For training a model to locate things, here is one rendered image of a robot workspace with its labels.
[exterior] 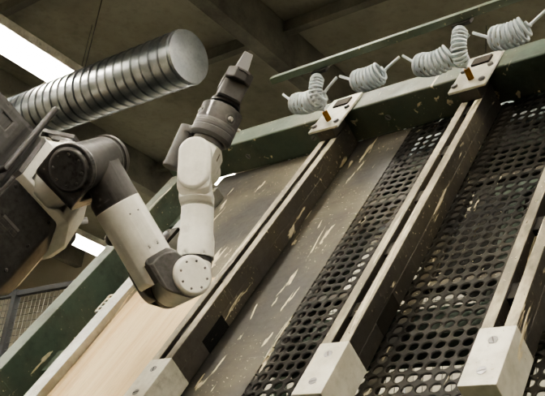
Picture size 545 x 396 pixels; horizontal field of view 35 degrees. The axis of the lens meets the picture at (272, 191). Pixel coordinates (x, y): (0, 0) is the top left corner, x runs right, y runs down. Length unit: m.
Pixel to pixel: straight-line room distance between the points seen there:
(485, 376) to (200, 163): 0.71
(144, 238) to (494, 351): 0.66
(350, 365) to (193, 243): 0.39
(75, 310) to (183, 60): 2.74
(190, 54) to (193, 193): 3.42
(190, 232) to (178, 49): 3.39
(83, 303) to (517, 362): 1.47
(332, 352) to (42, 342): 1.11
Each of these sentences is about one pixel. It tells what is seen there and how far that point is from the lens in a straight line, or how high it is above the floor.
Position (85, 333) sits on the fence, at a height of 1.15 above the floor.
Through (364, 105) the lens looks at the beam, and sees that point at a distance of 2.42.
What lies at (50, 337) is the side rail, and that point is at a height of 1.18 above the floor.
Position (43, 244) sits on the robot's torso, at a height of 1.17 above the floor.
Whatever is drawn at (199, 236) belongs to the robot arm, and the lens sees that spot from 1.67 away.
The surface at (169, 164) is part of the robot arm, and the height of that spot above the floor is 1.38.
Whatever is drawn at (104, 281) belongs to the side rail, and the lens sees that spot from 2.57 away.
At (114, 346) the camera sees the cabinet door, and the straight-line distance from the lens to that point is 2.13.
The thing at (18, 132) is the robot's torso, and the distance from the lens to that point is 1.73.
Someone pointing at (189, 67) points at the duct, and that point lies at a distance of 5.03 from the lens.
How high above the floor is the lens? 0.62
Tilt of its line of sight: 25 degrees up
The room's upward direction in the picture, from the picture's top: 8 degrees clockwise
